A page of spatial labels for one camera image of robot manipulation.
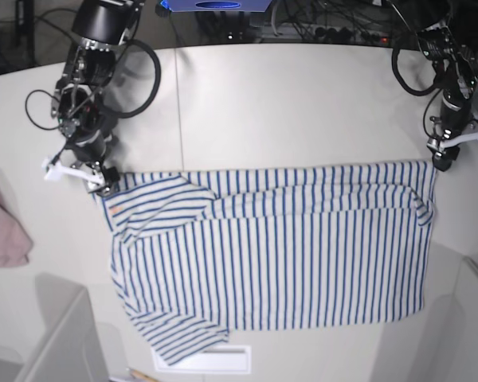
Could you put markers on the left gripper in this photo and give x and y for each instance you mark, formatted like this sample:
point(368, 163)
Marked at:
point(452, 118)

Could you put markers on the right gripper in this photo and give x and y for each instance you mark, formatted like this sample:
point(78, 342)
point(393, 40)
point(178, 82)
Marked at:
point(92, 153)

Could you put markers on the blue white striped T-shirt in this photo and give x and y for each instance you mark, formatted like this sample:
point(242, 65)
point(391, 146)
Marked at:
point(196, 255)

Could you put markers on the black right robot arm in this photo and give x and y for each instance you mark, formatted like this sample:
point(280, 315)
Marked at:
point(101, 28)

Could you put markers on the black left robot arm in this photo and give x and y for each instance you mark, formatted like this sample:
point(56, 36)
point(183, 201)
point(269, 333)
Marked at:
point(456, 74)

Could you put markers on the pink folded cloth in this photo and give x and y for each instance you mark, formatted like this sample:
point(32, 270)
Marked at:
point(15, 244)

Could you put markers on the black power strip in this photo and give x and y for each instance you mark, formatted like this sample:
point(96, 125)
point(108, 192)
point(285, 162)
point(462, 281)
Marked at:
point(345, 36)

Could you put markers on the right grey partition panel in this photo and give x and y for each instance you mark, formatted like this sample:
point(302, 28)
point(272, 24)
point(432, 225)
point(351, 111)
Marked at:
point(442, 345)

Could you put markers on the grey partition panel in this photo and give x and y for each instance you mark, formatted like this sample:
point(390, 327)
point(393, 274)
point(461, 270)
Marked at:
point(69, 349)
point(442, 345)

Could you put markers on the left grey partition panel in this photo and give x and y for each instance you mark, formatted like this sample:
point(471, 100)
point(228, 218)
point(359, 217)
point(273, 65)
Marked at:
point(69, 349)

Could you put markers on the wooden stick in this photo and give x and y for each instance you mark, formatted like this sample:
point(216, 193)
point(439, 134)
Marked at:
point(141, 376)

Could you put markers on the blue box device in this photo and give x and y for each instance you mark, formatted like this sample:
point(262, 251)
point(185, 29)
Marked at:
point(216, 5)

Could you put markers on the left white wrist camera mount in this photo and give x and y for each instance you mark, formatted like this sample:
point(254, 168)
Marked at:
point(468, 137)

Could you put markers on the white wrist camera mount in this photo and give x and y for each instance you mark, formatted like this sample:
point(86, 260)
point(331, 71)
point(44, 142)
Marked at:
point(54, 171)
point(468, 137)

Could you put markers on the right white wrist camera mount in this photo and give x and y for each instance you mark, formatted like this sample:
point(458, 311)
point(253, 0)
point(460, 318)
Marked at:
point(54, 171)

